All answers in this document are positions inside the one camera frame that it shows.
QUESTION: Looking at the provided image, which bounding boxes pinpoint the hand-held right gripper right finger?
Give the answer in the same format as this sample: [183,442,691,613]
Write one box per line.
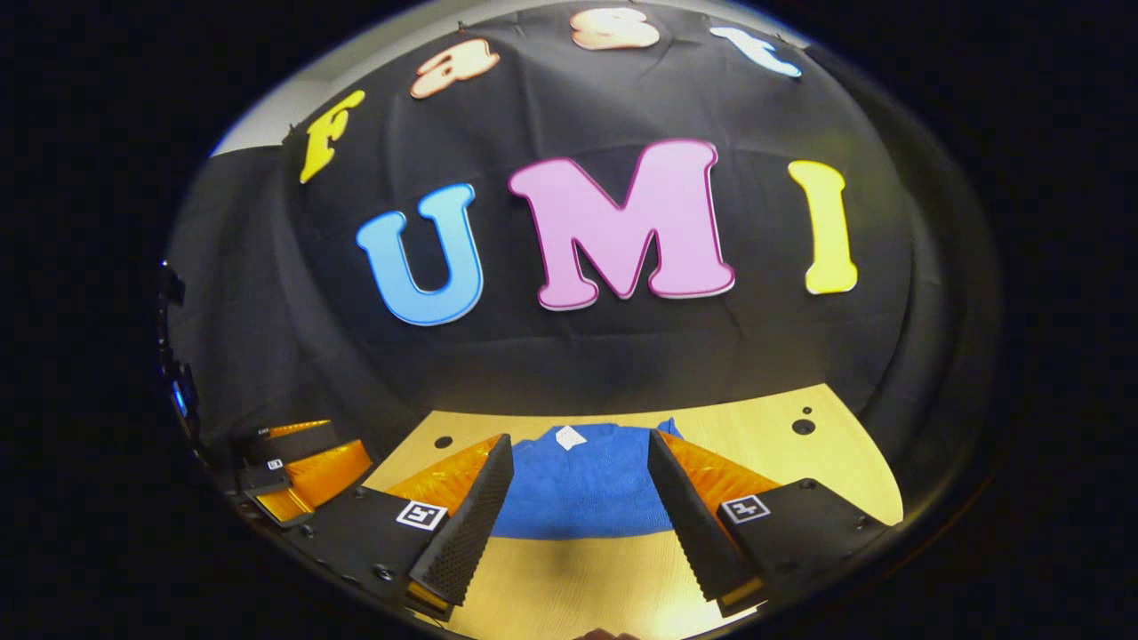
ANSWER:
[646,429,890,619]

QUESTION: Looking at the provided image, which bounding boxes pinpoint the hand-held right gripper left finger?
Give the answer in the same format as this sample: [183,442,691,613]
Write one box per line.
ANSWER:
[298,433,515,621]

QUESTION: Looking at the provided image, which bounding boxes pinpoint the blue corduroy shirt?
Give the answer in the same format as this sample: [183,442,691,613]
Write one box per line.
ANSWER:
[489,418,685,541]

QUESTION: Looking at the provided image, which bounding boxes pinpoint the black backdrop cloth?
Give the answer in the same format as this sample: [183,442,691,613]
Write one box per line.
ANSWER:
[164,0,1006,499]

